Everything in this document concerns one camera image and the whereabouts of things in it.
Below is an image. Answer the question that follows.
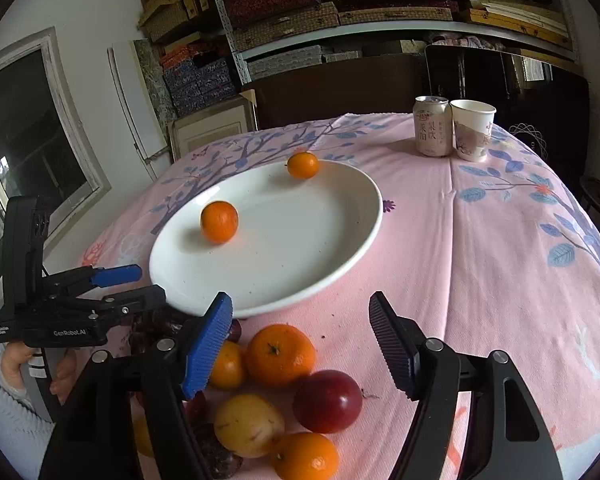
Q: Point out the small orange kumquat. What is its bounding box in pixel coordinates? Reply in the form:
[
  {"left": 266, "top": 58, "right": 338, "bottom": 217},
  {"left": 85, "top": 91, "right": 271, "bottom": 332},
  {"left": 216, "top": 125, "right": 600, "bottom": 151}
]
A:
[{"left": 209, "top": 340, "right": 248, "bottom": 391}]

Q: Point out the large orange mandarin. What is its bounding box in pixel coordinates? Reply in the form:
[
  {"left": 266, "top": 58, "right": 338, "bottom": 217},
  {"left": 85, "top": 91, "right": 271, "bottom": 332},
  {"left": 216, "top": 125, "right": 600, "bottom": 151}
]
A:
[{"left": 246, "top": 324, "right": 316, "bottom": 390}]

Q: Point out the dark red plum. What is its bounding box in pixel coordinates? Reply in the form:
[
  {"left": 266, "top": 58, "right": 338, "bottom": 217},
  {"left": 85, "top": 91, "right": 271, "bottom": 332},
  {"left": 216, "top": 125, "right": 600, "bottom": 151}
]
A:
[{"left": 291, "top": 370, "right": 363, "bottom": 434}]

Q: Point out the small orange mandarin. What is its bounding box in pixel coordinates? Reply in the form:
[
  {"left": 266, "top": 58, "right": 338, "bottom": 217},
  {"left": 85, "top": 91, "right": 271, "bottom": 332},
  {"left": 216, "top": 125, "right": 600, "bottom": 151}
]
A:
[{"left": 200, "top": 200, "right": 239, "bottom": 244}]

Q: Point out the yellow peach fruit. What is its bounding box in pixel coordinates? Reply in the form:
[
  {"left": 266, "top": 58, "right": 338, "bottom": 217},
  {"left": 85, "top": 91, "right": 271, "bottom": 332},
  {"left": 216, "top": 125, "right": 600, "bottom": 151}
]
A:
[{"left": 213, "top": 394, "right": 286, "bottom": 458}]

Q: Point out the dark water chestnut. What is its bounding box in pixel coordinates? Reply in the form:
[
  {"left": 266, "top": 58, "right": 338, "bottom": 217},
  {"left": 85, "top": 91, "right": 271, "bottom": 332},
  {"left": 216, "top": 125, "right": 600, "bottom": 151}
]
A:
[{"left": 193, "top": 422, "right": 242, "bottom": 479}]

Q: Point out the grey knitted sleeve forearm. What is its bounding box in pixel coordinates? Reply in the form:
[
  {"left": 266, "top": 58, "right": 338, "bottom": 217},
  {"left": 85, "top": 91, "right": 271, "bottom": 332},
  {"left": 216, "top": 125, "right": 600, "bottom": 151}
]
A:
[{"left": 0, "top": 346, "right": 54, "bottom": 479}]

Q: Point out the person's left hand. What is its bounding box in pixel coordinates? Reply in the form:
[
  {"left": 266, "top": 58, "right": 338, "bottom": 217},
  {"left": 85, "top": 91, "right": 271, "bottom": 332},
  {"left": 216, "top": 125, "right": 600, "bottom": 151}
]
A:
[{"left": 0, "top": 343, "right": 79, "bottom": 406}]

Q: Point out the white oval plate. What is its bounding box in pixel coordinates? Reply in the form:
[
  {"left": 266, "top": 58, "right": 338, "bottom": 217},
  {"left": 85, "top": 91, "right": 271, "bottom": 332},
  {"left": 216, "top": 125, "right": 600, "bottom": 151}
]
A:
[{"left": 148, "top": 160, "right": 382, "bottom": 318}]

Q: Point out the pink patterned tablecloth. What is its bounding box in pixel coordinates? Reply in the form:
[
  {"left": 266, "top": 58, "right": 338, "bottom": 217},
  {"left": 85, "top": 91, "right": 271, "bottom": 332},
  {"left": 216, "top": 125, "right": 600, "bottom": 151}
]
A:
[{"left": 82, "top": 114, "right": 600, "bottom": 479}]

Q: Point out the framed picture leaning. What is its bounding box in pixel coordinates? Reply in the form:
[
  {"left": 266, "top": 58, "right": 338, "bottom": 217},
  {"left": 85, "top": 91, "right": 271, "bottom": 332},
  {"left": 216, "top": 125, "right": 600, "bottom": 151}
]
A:
[{"left": 168, "top": 90, "right": 258, "bottom": 162}]

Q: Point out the pink drink can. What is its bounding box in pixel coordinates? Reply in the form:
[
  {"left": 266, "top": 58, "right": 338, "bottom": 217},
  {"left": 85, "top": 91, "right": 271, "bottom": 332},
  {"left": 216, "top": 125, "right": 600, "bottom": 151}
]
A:
[{"left": 413, "top": 96, "right": 453, "bottom": 157}]

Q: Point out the white paper cup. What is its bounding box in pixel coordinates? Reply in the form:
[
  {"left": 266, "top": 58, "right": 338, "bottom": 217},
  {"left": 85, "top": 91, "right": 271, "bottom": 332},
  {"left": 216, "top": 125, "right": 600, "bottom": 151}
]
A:
[{"left": 451, "top": 100, "right": 496, "bottom": 162}]

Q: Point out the dark wooden cabinet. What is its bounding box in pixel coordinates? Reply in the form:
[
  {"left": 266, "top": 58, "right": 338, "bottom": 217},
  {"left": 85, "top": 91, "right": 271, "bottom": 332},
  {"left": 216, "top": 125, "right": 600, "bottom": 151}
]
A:
[{"left": 249, "top": 54, "right": 429, "bottom": 129}]

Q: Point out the white metal shelf unit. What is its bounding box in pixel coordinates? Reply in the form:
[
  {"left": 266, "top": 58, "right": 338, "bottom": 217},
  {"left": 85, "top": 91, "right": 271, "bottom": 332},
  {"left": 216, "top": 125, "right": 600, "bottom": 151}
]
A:
[{"left": 214, "top": 0, "right": 576, "bottom": 84}]

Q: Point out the dark window white frame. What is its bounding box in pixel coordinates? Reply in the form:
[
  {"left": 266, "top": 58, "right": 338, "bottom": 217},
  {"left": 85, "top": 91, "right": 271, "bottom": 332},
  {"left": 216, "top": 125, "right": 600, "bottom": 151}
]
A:
[{"left": 0, "top": 28, "right": 110, "bottom": 277}]

